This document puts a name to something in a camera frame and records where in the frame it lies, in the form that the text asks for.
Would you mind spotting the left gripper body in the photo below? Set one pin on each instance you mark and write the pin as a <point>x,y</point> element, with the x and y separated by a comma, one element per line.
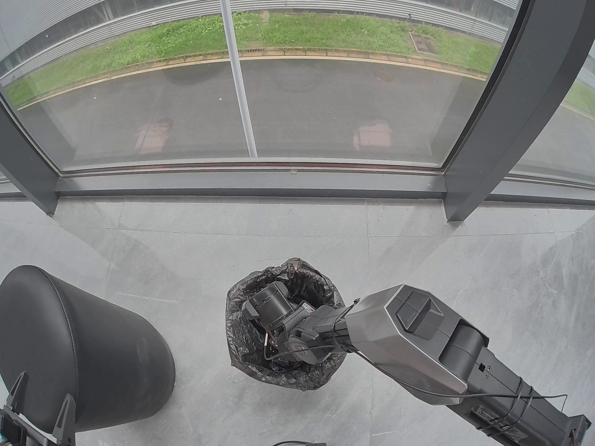
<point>28,430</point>

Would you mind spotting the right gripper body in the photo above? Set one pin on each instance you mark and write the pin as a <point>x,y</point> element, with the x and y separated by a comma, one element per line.
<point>307,307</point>

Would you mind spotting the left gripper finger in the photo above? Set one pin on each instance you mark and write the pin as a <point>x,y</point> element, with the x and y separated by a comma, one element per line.
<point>17,397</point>
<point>65,421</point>

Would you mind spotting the black plastic bag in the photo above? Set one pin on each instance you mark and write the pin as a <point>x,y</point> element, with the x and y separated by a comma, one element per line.
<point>241,342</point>

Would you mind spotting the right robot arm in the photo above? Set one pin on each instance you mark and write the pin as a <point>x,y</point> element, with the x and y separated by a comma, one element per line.
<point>409,342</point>

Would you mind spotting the dark grey round chair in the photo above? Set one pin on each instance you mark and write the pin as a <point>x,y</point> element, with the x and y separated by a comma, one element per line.
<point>83,351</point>

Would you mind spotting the window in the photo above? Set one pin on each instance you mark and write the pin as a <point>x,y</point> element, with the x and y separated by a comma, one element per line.
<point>325,109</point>

